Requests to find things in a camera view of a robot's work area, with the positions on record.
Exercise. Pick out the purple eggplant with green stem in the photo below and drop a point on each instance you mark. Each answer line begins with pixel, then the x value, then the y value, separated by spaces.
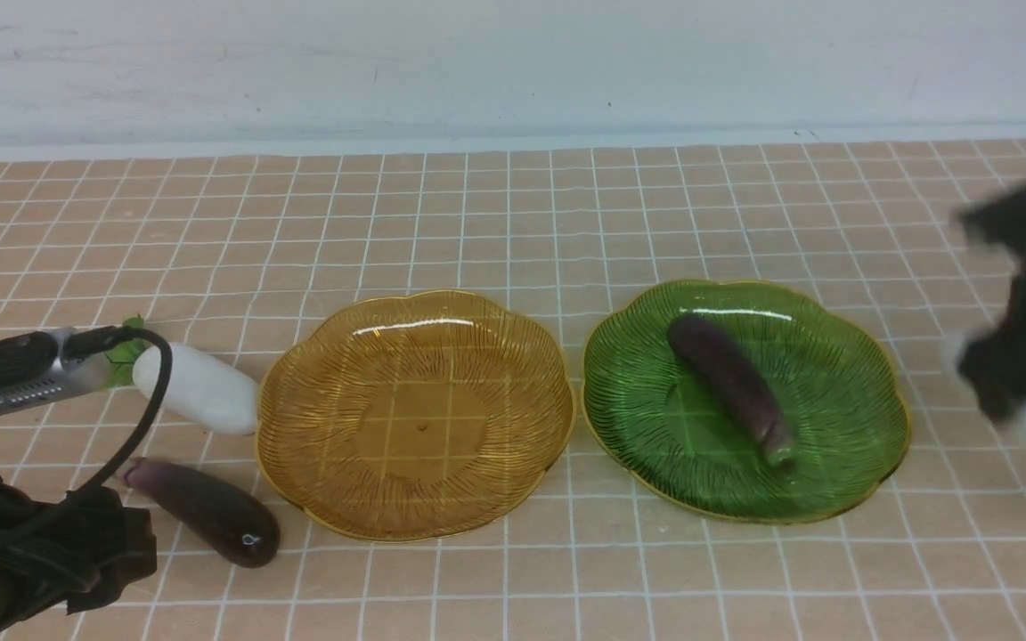
pixel 719 361

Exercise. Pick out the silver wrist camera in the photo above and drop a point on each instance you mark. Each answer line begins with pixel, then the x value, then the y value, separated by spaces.
pixel 43 367

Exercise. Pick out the dark purple eggplant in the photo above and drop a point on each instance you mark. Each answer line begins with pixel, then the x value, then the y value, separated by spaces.
pixel 229 520

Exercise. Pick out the amber ribbed glass plate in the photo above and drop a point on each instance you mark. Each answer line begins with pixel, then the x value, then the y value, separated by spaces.
pixel 406 418

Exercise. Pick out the checkered orange tablecloth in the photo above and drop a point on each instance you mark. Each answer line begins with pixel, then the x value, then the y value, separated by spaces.
pixel 242 256

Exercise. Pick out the green ribbed glass plate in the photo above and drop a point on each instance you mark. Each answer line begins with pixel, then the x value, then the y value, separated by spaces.
pixel 657 420

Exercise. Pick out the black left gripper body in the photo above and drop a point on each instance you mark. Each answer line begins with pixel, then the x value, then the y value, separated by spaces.
pixel 81 557

